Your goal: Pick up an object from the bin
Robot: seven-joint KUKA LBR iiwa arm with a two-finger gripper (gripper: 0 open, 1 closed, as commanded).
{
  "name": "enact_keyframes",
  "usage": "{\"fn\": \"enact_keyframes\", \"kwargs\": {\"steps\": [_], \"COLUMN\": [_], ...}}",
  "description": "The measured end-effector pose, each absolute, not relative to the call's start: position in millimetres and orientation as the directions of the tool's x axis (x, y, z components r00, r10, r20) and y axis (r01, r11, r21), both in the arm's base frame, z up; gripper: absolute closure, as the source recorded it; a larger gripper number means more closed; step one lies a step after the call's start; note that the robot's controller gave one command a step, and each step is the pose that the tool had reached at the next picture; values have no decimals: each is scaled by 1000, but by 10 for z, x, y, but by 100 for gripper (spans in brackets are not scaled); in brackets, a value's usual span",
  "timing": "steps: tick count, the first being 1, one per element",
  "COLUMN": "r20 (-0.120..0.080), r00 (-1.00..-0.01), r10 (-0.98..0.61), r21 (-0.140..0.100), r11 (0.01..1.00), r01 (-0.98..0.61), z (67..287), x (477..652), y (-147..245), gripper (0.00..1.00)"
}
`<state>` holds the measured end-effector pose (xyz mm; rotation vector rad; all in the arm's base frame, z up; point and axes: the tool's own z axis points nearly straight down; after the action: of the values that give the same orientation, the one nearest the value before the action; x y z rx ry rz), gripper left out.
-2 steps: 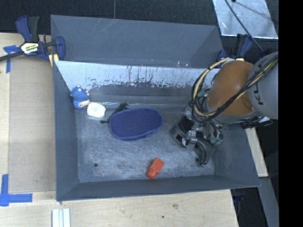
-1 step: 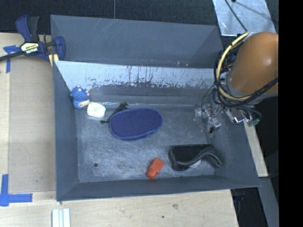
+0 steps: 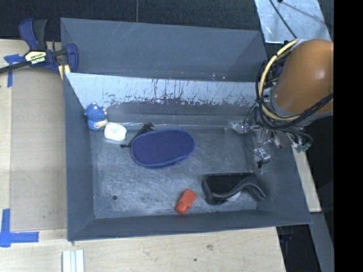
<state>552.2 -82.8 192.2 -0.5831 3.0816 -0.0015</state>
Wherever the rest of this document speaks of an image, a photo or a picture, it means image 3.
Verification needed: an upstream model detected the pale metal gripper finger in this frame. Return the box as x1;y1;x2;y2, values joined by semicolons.
229;120;251;135
253;145;272;169

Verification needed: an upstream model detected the blue oval fabric pouch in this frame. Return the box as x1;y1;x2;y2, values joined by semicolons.
120;123;197;169

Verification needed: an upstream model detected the orange-red small block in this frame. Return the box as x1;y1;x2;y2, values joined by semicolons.
174;188;198;215

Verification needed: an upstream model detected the grey metal bin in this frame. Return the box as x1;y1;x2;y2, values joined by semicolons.
59;17;313;242

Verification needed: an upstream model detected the white speckled sponge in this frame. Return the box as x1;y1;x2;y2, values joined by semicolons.
103;122;128;142

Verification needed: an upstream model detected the blue toy animal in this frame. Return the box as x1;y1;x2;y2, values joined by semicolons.
83;101;109;132

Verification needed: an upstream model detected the black tool with grey handle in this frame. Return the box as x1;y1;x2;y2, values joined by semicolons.
201;172;268;206

